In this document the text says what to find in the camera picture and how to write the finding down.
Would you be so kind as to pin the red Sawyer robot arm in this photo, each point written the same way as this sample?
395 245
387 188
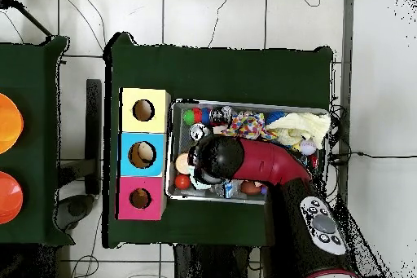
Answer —
273 164

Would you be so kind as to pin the shallow clear mesh bin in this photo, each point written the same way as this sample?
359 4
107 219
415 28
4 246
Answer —
177 128

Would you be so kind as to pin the wooden box with three holes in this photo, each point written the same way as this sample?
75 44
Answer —
144 133

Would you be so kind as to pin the crushed silver can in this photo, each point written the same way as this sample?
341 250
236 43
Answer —
199 132

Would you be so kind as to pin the toy hamburger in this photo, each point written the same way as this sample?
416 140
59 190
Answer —
182 163

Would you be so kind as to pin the colourful polka dot cloth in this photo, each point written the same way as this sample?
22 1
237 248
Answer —
251 125

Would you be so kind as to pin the red ball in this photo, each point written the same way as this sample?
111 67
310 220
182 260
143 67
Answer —
182 181

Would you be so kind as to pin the crushed clear plastic bottle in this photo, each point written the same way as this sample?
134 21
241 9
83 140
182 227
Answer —
227 189

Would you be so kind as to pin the dark green table cloth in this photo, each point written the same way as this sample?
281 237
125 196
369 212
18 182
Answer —
215 72
36 95

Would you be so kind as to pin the blue spiky ball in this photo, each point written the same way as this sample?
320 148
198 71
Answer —
276 116

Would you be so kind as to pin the cream yellow cloth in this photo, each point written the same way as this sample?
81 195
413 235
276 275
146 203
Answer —
303 127

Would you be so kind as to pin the black stand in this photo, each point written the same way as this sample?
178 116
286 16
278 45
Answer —
94 128

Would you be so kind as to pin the orange bowl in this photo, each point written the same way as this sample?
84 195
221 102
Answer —
8 123
8 198

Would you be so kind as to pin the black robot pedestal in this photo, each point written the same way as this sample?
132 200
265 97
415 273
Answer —
215 265

